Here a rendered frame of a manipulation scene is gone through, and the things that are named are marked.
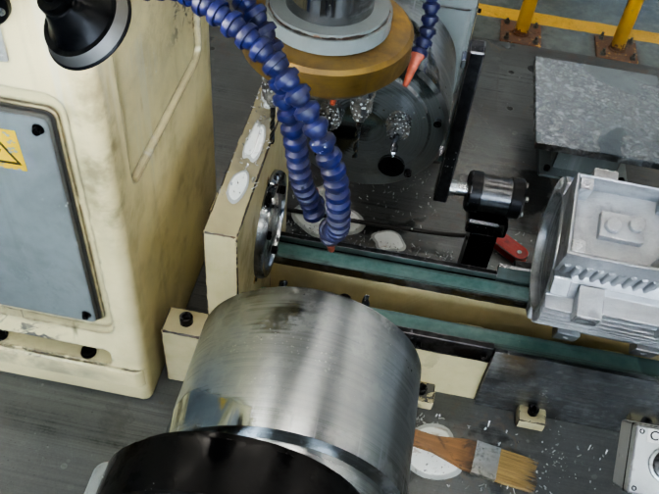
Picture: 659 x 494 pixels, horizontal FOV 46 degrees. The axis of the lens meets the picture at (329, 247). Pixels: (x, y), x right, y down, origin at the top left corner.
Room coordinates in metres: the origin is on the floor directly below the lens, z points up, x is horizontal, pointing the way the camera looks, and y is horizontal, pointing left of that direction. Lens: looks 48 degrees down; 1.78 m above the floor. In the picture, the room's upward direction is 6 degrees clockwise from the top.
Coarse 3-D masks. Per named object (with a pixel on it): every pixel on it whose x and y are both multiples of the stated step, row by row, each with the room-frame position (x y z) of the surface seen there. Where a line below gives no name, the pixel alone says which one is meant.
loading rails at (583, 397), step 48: (288, 240) 0.78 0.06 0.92; (336, 288) 0.74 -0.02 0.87; (384, 288) 0.73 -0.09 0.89; (432, 288) 0.72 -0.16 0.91; (480, 288) 0.73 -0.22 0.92; (528, 288) 0.74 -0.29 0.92; (432, 336) 0.63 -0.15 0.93; (480, 336) 0.64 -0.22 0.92; (528, 336) 0.65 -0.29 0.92; (432, 384) 0.62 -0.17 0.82; (480, 384) 0.62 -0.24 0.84; (528, 384) 0.60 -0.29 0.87; (576, 384) 0.60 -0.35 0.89; (624, 384) 0.59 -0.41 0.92
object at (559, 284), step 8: (568, 176) 0.73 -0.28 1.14; (568, 184) 0.71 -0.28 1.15; (552, 272) 0.61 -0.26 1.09; (568, 272) 0.62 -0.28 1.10; (552, 280) 0.60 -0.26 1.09; (560, 280) 0.60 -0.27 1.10; (568, 280) 0.60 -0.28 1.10; (552, 288) 0.60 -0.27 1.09; (560, 288) 0.60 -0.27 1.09; (568, 288) 0.60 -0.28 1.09; (528, 304) 0.66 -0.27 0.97; (528, 312) 0.65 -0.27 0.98
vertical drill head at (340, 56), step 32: (256, 0) 0.73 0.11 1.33; (288, 0) 0.69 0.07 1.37; (320, 0) 0.67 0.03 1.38; (352, 0) 0.67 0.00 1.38; (384, 0) 0.73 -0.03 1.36; (288, 32) 0.66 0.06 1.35; (320, 32) 0.65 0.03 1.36; (352, 32) 0.66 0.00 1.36; (384, 32) 0.68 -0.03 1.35; (256, 64) 0.65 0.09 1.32; (320, 64) 0.63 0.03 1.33; (352, 64) 0.64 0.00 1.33; (384, 64) 0.65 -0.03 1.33; (320, 96) 0.62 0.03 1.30; (352, 96) 0.63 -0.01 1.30
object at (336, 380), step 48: (288, 288) 0.49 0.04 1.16; (240, 336) 0.44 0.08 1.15; (288, 336) 0.43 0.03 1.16; (336, 336) 0.44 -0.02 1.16; (384, 336) 0.46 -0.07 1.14; (192, 384) 0.40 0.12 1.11; (240, 384) 0.38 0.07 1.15; (288, 384) 0.38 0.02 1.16; (336, 384) 0.39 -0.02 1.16; (384, 384) 0.41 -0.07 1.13; (240, 432) 0.33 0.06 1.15; (288, 432) 0.33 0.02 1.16; (336, 432) 0.34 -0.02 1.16; (384, 432) 0.36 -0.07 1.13; (384, 480) 0.32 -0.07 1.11
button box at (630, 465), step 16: (624, 432) 0.44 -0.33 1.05; (640, 432) 0.42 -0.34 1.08; (656, 432) 0.42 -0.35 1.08; (624, 448) 0.42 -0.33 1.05; (640, 448) 0.41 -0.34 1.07; (656, 448) 0.41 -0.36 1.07; (624, 464) 0.40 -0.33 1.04; (640, 464) 0.40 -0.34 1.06; (624, 480) 0.39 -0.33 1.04; (640, 480) 0.38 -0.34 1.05; (656, 480) 0.38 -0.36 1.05
